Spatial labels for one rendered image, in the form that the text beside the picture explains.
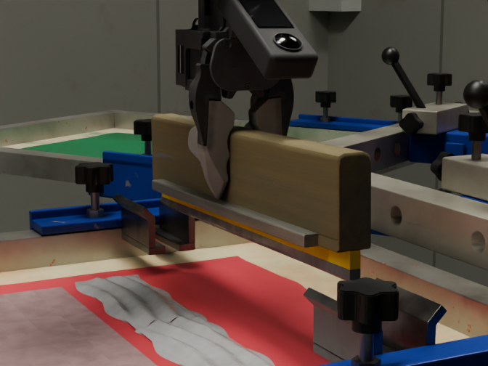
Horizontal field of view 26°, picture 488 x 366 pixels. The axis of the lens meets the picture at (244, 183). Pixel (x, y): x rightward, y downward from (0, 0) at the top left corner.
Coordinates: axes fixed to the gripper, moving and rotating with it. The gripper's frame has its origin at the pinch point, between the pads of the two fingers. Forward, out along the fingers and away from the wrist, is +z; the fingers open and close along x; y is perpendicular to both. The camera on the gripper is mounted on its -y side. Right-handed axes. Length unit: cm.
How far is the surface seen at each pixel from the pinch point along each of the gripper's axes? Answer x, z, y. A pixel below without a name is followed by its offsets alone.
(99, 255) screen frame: 5.2, 11.9, 25.2
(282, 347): 1.0, 12.4, -9.7
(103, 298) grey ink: 10.1, 12.1, 9.9
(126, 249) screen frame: 1.9, 11.6, 25.2
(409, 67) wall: -231, 16, 296
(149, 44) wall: -119, 5, 319
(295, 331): -2.0, 12.4, -6.5
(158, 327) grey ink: 9.0, 11.9, -1.5
